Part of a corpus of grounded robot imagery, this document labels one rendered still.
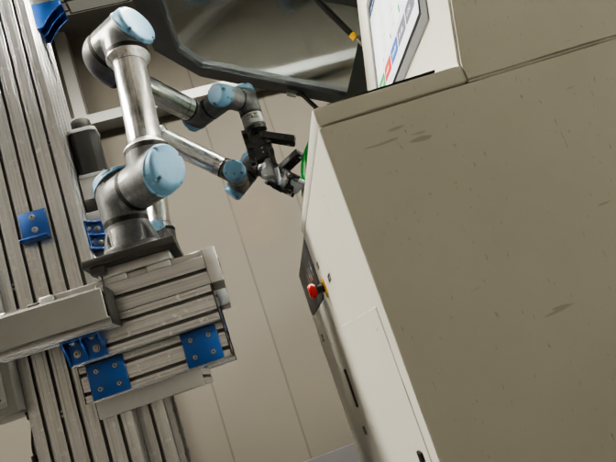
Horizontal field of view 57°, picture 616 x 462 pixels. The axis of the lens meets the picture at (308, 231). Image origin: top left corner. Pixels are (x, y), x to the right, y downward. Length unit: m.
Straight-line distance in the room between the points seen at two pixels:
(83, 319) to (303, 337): 2.14
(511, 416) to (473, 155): 0.34
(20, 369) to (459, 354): 1.23
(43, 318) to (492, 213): 0.96
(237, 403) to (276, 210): 1.14
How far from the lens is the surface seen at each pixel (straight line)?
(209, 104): 1.90
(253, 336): 3.32
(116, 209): 1.50
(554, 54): 0.92
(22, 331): 1.37
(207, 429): 3.33
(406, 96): 0.82
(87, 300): 1.34
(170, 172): 1.43
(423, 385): 0.74
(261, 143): 1.88
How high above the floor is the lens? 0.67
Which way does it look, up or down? 11 degrees up
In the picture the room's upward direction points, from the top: 19 degrees counter-clockwise
